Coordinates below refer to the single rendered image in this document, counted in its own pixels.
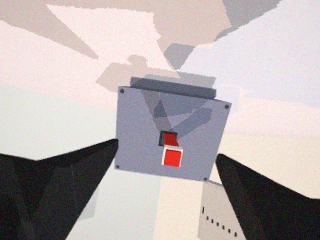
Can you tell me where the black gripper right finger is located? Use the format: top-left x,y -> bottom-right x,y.
215,154 -> 320,240

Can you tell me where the red peg with white band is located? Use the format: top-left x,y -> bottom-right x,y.
162,133 -> 183,167

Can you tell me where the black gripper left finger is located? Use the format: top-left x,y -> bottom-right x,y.
0,138 -> 118,240

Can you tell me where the grey square panel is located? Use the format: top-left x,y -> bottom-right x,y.
114,76 -> 232,182

